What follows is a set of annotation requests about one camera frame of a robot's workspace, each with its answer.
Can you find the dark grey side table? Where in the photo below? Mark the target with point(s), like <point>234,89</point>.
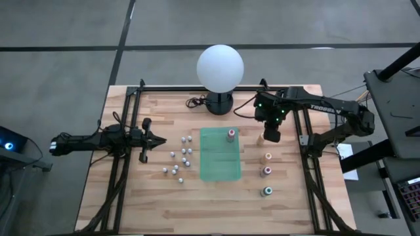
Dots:
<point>393,98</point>

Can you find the black computer desk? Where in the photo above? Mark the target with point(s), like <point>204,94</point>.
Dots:
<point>393,170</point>

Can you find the black aluminium table frame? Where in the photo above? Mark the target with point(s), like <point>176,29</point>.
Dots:
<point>164,88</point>

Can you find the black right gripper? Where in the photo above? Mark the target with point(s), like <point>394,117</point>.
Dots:
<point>272,132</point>

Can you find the black diagonal pole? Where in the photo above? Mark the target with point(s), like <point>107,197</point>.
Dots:
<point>398,62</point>

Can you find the small pale-labelled dye bottle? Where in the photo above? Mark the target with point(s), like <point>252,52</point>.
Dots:
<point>183,139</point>

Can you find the large red-capped dye bottle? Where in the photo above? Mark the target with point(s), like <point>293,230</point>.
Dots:
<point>266,170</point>

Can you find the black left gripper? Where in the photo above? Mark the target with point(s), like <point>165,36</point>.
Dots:
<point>138,140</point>

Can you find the black computer with blue light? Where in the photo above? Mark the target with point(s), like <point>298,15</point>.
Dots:
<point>13,137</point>

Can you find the white paper sheet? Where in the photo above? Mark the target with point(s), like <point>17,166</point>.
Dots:
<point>351,176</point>

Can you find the small red dye bottle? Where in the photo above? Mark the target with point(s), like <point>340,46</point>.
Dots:
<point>189,150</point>

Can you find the white globe table lamp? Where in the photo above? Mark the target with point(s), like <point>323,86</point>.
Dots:
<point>220,69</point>

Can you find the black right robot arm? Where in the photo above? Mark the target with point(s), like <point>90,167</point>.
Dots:
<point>328,108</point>

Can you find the black support beam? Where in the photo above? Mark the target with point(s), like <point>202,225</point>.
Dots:
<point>364,159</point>

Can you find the large green-capped dye bottle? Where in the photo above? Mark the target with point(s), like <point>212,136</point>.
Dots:
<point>268,190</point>

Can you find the large orange-capped dye bottle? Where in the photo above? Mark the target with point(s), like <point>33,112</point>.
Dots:
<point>231,133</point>

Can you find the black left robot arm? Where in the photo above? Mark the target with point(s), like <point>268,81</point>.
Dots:
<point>85,141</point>

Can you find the keyboard with coloured keys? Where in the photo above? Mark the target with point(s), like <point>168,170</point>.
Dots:
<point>411,196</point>

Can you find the black computer mouse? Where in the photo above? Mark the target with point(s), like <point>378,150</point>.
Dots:
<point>383,215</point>

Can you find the teal translucent plastic bin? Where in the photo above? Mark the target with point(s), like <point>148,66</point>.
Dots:
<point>216,160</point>

